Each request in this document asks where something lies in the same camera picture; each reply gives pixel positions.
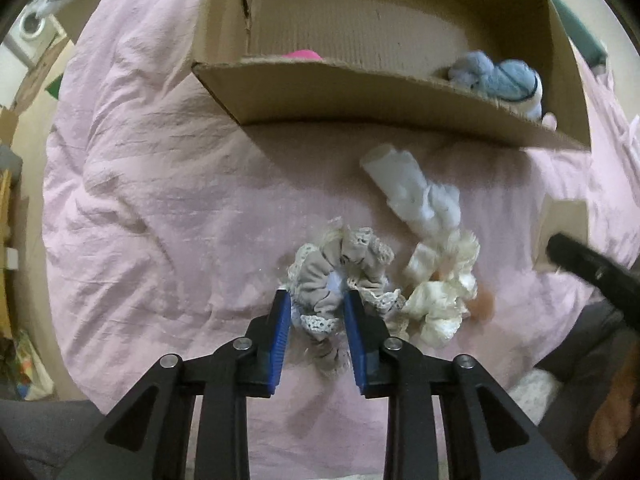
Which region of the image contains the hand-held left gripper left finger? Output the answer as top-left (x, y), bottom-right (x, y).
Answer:
top-left (56, 290), bottom-right (292, 480)

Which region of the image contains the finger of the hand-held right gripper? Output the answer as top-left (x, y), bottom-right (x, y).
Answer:
top-left (546, 233), bottom-right (640, 333)

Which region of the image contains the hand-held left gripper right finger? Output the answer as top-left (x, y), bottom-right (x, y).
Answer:
top-left (343, 290), bottom-right (581, 480)

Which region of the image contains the beige lace scrunchie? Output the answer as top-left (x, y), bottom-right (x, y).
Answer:
top-left (286, 217), bottom-right (407, 382)

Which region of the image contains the cream satin scrunchie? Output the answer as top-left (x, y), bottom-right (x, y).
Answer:
top-left (401, 230), bottom-right (482, 350)

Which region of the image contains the white sock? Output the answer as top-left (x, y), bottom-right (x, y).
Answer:
top-left (360, 144), bottom-right (462, 236)

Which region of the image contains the cardboard box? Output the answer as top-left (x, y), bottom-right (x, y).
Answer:
top-left (191, 0), bottom-right (593, 152)

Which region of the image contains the pink bed sheet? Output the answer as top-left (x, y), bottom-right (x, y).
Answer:
top-left (42, 0), bottom-right (640, 477)

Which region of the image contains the grey trouser leg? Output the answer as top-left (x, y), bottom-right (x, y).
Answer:
top-left (0, 399), bottom-right (108, 480)

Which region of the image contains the white washing machine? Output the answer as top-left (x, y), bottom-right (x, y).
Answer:
top-left (9, 0), bottom-right (65, 68)

